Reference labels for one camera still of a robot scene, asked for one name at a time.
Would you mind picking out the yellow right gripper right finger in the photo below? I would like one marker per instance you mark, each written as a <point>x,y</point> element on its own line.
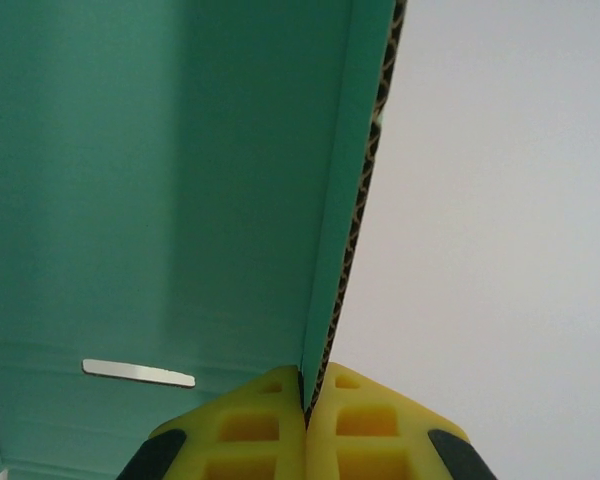
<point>370,430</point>

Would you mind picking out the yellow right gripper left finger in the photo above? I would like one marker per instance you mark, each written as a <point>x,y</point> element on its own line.
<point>260,430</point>

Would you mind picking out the teal cloth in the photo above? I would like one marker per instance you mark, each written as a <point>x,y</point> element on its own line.
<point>130,200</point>

